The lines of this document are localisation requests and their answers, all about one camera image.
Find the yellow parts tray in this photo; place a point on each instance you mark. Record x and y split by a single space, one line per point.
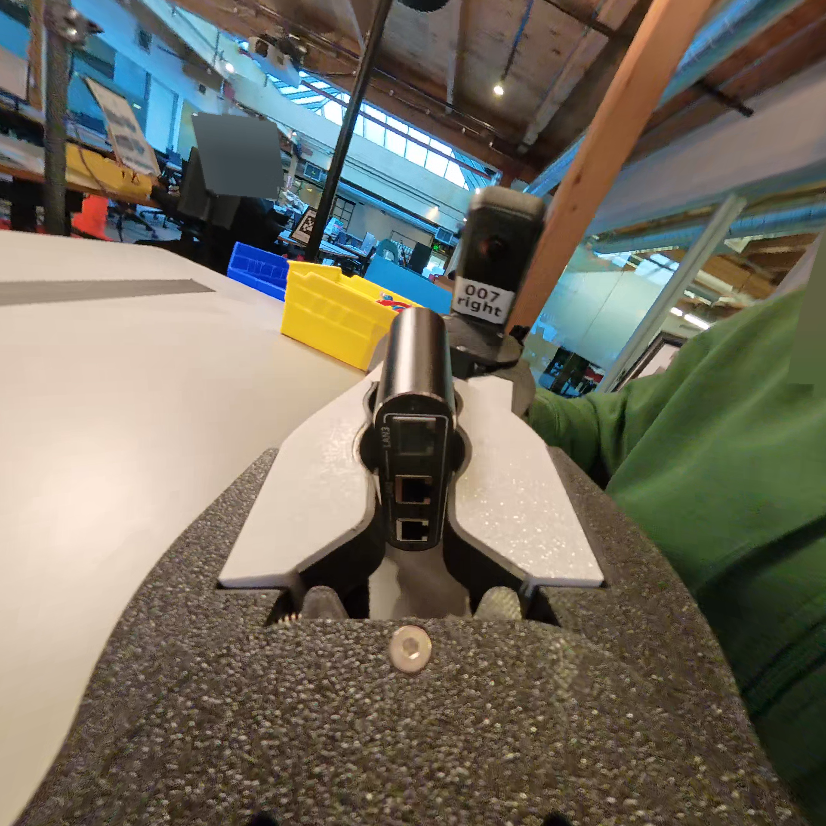
97 171

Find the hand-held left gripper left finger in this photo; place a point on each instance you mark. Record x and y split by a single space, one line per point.
303 503

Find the orange traffic cone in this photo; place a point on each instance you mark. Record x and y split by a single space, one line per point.
90 219

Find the printed instruction sheet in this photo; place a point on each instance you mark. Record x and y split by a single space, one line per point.
126 129

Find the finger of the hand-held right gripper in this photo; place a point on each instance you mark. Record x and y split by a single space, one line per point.
500 393

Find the grey tape strip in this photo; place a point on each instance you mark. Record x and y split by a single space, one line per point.
97 292

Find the light stand pole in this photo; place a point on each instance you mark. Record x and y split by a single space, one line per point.
57 129

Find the wooden post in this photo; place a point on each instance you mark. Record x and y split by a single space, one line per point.
606 142

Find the light blue panel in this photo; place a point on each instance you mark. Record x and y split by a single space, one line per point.
413 287

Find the yellow plastic bin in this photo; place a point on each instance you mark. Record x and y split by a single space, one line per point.
322 316

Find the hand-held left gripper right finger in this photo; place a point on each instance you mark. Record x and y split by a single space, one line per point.
523 510

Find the blue plastic bin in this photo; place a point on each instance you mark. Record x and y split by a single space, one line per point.
255 271

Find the aluminium frame post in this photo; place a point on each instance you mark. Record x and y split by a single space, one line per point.
677 290

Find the black overhead mount pole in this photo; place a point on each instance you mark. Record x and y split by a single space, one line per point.
350 122

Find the black ethernet port box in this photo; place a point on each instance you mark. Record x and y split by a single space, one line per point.
413 361

